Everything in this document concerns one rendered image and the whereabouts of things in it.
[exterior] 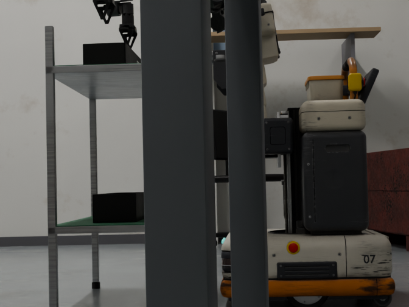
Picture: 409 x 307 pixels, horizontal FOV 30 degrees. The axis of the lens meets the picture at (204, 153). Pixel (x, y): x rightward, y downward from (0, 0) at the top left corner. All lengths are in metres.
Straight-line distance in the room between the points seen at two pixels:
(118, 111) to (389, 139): 2.31
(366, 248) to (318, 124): 0.51
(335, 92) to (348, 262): 0.71
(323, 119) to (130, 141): 3.71
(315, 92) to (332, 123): 0.22
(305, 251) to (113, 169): 3.79
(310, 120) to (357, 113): 0.18
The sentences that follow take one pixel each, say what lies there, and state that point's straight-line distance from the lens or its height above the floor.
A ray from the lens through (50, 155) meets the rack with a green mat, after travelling 2.90.
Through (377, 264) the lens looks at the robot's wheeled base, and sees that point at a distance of 3.01.
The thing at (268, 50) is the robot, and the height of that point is 1.04.
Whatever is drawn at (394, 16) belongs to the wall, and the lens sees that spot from 6.78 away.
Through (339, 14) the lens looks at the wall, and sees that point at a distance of 6.71.
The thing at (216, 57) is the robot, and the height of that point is 1.01.
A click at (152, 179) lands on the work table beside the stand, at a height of 0.50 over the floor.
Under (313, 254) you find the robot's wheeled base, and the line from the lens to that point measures 2.98.
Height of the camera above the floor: 0.49
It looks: 2 degrees up
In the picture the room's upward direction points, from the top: 1 degrees counter-clockwise
